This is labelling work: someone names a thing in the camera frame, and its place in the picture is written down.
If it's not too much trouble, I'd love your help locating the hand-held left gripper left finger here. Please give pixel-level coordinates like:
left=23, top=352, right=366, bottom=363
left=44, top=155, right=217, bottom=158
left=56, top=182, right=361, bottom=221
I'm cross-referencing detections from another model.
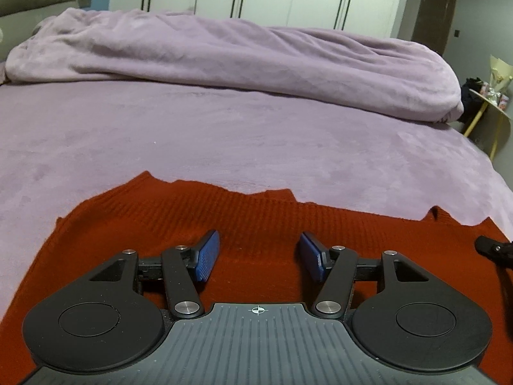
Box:
left=86, top=229, right=221, bottom=321

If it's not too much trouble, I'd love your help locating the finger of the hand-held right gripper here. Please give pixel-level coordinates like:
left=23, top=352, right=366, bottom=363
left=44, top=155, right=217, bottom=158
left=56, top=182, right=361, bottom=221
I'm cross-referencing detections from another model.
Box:
left=475, top=236, right=513, bottom=269

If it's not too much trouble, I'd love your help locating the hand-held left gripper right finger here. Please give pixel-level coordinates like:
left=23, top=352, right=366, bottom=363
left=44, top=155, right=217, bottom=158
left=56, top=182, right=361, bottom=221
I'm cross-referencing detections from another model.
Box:
left=297, top=230, right=431, bottom=321

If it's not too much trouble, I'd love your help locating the red buttoned cardigan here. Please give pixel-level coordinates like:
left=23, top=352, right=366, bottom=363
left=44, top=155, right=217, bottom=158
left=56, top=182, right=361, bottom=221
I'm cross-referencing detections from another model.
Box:
left=0, top=172, right=513, bottom=385

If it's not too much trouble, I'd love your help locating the yellow side table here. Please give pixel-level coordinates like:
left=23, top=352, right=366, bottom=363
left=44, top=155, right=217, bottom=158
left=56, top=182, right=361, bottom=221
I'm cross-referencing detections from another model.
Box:
left=463, top=88, right=513, bottom=159

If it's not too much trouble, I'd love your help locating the purple bed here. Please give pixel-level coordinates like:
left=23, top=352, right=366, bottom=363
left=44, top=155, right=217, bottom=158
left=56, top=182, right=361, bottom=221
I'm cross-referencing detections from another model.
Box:
left=0, top=76, right=513, bottom=317

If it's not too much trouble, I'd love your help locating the dark cloth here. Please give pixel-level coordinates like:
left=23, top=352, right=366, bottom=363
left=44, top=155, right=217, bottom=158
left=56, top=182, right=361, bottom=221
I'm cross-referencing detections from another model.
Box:
left=460, top=77, right=487, bottom=126

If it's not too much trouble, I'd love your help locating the cream wrapped bouquet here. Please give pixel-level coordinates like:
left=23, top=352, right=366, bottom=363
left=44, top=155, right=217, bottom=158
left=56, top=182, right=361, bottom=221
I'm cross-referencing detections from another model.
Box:
left=487, top=54, right=513, bottom=102

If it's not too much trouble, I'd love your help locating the purple fleece blanket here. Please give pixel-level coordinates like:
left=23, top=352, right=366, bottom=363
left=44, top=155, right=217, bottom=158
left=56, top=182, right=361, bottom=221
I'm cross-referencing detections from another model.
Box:
left=5, top=7, right=465, bottom=124

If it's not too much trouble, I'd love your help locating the dark brown door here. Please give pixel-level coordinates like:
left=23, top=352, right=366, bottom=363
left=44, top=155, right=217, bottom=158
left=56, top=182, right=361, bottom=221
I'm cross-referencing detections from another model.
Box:
left=411, top=0, right=460, bottom=55

